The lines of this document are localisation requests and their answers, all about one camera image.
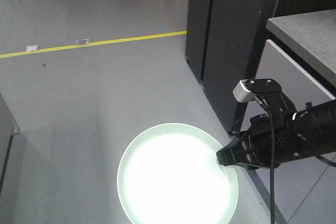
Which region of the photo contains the black camera cable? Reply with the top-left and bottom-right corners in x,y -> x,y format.
256,98 -> 276,224

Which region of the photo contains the light green round plate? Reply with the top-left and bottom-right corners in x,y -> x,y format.
117,123 -> 239,223

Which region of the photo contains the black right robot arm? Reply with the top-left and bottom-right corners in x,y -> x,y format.
216,92 -> 335,169

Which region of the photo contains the grey kitchen cabinet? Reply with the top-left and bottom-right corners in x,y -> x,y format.
1,95 -> 20,189

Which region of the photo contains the dark tall cabinet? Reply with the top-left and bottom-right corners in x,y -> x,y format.
185,0 -> 335,133

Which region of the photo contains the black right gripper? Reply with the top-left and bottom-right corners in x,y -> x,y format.
216,91 -> 298,170

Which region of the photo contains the grey counter with drawers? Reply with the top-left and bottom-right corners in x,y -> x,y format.
246,8 -> 336,224

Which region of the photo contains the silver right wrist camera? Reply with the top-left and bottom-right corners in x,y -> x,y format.
233,78 -> 282,103

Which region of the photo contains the yellow floor tape line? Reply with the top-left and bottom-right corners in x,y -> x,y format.
1,30 -> 187,59

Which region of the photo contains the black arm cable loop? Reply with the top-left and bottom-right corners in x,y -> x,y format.
316,154 -> 336,167

